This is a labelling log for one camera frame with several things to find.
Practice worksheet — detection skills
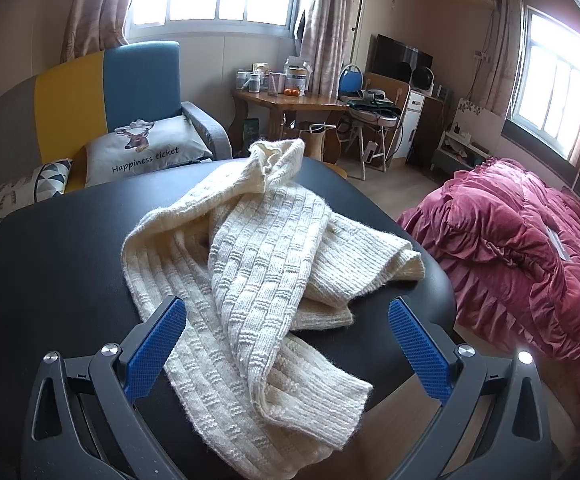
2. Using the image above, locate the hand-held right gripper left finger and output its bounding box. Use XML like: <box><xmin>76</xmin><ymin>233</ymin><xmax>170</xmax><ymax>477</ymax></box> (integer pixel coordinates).
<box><xmin>20</xmin><ymin>296</ymin><xmax>187</xmax><ymax>480</ymax></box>

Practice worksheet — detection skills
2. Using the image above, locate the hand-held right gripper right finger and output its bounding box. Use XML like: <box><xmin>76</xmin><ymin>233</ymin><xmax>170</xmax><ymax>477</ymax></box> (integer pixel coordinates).
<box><xmin>388</xmin><ymin>297</ymin><xmax>553</xmax><ymax>480</ymax></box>

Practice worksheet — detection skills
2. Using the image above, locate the cream knitted scarf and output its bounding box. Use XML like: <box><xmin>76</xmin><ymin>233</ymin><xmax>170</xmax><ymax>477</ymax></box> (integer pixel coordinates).
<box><xmin>121</xmin><ymin>138</ymin><xmax>425</xmax><ymax>478</ymax></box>

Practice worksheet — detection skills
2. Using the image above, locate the pink ruffled bedspread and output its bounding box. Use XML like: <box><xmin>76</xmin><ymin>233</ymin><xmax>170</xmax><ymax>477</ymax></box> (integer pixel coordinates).
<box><xmin>397</xmin><ymin>158</ymin><xmax>580</xmax><ymax>391</ymax></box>

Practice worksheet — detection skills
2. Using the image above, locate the white paper sheet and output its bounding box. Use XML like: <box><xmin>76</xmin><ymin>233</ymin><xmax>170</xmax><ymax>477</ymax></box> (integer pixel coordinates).
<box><xmin>544</xmin><ymin>225</ymin><xmax>570</xmax><ymax>261</ymax></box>

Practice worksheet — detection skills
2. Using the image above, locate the grey deer print cushion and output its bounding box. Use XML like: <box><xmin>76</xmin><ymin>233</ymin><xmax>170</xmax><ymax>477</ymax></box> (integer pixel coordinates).
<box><xmin>84</xmin><ymin>115</ymin><xmax>214</xmax><ymax>188</ymax></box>

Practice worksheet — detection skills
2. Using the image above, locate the triangle pattern cushion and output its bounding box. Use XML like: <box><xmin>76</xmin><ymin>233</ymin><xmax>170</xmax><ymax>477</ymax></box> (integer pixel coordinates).
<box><xmin>0</xmin><ymin>158</ymin><xmax>74</xmax><ymax>226</ymax></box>

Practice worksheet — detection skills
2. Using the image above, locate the white cabinet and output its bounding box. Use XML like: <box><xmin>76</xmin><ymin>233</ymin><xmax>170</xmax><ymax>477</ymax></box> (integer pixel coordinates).
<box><xmin>397</xmin><ymin>91</ymin><xmax>443</xmax><ymax>161</ymax></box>

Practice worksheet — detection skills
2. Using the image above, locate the beige woven basket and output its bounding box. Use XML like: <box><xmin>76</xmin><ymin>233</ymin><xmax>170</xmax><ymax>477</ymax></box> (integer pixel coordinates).
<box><xmin>297</xmin><ymin>121</ymin><xmax>343</xmax><ymax>163</ymax></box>

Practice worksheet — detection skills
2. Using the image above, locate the white low shelf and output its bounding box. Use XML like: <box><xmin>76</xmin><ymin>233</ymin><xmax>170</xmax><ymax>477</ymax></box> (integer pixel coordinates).
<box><xmin>432</xmin><ymin>97</ymin><xmax>503</xmax><ymax>171</ymax></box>

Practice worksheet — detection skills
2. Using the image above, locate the dark green bag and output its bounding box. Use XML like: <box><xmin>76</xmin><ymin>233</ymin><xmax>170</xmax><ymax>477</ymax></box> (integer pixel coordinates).
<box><xmin>346</xmin><ymin>89</ymin><xmax>401</xmax><ymax>118</ymax></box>

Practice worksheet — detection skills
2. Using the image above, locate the grey yellow blue sofa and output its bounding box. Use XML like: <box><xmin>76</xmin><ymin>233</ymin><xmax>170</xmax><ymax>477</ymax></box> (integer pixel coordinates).
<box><xmin>0</xmin><ymin>41</ymin><xmax>233</xmax><ymax>221</ymax></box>

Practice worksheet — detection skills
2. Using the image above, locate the white desk fan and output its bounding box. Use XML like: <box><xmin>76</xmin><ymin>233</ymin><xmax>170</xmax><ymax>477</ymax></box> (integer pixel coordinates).
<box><xmin>410</xmin><ymin>67</ymin><xmax>435</xmax><ymax>93</ymax></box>

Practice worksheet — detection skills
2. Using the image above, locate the wooden table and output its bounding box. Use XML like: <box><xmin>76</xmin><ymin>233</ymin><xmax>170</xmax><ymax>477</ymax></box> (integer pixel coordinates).
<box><xmin>232</xmin><ymin>89</ymin><xmax>348</xmax><ymax>153</ymax></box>

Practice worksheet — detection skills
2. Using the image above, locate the cluster of jars and bottles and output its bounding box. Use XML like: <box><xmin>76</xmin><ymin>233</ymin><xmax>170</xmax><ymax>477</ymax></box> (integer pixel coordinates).
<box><xmin>235</xmin><ymin>57</ymin><xmax>313</xmax><ymax>97</ymax></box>

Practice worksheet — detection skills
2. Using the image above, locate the black television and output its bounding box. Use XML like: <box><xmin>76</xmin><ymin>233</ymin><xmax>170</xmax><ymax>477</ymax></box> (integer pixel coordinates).
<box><xmin>371</xmin><ymin>34</ymin><xmax>433</xmax><ymax>83</ymax></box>

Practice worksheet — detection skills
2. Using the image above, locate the beige patterned curtain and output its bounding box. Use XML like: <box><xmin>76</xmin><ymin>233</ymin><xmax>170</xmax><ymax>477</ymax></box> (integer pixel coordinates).
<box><xmin>297</xmin><ymin>0</ymin><xmax>358</xmax><ymax>98</ymax></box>
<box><xmin>487</xmin><ymin>0</ymin><xmax>525</xmax><ymax>121</ymax></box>
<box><xmin>60</xmin><ymin>0</ymin><xmax>141</xmax><ymax>58</ymax></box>

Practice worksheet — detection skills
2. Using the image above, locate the metal stand pole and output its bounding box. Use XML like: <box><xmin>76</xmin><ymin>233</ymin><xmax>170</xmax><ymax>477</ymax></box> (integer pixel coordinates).
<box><xmin>352</xmin><ymin>0</ymin><xmax>385</xmax><ymax>68</ymax></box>

